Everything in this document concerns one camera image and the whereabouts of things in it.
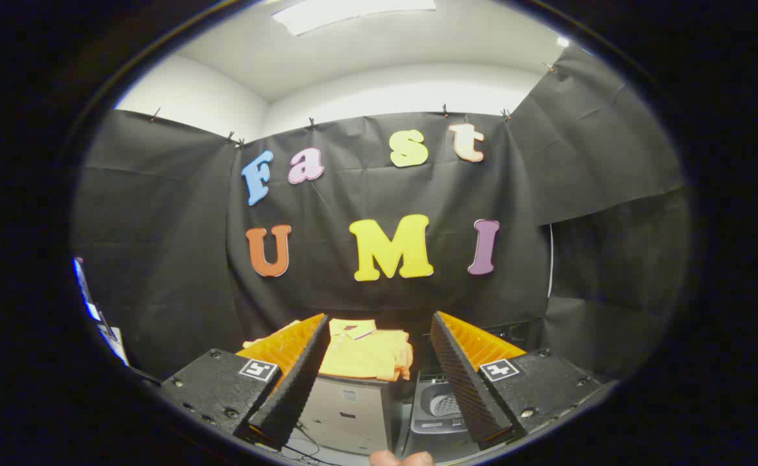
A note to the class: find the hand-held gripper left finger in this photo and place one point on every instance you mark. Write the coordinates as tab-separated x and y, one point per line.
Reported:
301	382

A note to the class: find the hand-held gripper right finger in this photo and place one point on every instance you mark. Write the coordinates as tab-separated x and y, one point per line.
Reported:
459	382

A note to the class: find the grey washing machine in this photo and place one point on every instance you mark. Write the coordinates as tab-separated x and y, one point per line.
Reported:
434	421

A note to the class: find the orange polo shirt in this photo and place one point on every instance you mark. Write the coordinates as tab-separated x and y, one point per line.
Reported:
359	356

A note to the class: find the grey cabinet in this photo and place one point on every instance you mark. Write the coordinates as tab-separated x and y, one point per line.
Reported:
346	414

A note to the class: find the black backdrop cloth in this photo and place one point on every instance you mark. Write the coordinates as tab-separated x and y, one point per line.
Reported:
178	259

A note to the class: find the ceiling light panel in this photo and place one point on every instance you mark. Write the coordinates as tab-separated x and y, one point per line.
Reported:
353	11

